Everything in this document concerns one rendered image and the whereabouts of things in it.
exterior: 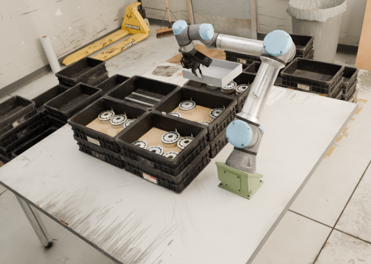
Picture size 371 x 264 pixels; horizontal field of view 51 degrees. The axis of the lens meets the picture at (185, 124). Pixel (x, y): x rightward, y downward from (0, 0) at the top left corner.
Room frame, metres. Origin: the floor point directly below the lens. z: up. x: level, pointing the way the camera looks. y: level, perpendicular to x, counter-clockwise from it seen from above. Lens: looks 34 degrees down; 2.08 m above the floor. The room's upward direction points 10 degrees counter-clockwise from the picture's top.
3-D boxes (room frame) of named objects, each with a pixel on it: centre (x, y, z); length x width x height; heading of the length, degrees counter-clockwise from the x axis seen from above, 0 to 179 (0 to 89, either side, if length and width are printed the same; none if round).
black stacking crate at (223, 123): (1.87, -0.07, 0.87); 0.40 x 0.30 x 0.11; 48
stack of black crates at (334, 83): (2.63, -1.04, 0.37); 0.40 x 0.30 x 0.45; 46
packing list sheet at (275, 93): (2.25, -0.53, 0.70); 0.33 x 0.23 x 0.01; 46
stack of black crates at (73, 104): (2.87, 0.88, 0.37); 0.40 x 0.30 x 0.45; 136
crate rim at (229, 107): (1.87, -0.07, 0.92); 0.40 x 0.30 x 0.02; 48
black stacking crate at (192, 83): (2.09, -0.27, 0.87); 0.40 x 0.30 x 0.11; 48
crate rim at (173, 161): (1.65, 0.14, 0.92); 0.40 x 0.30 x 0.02; 48
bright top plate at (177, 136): (1.70, 0.09, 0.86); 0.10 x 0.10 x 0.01
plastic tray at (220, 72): (1.96, -0.20, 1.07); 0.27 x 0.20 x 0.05; 46
